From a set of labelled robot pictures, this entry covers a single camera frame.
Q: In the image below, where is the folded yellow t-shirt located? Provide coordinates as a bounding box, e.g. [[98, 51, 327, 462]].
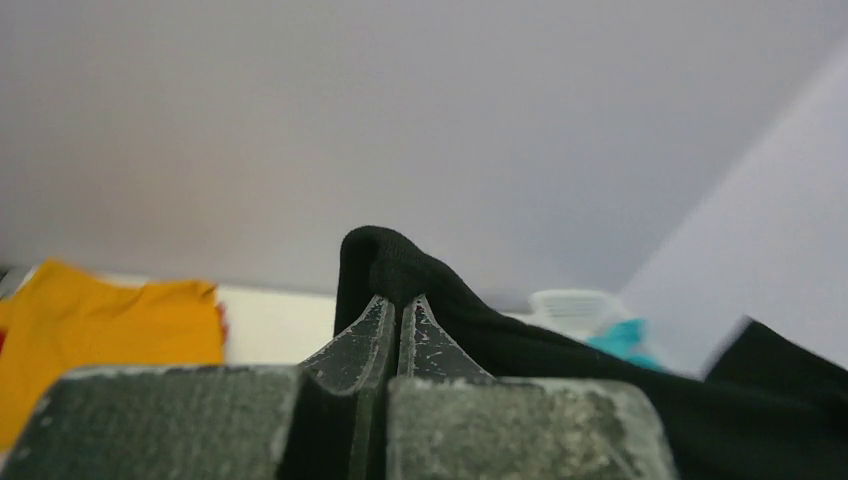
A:
[[1, 260, 225, 450]]

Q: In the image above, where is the teal t-shirt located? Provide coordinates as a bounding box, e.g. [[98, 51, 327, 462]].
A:
[[586, 318, 664, 371]]

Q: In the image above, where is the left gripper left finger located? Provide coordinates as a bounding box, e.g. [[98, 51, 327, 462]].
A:
[[298, 296, 397, 479]]

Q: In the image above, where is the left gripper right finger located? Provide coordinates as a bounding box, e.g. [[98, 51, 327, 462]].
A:
[[396, 295, 495, 384]]

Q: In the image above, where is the black t-shirt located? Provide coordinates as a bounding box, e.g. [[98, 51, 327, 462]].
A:
[[332, 225, 848, 480]]

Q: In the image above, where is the white plastic basket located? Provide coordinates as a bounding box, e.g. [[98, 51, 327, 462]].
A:
[[524, 289, 633, 340]]

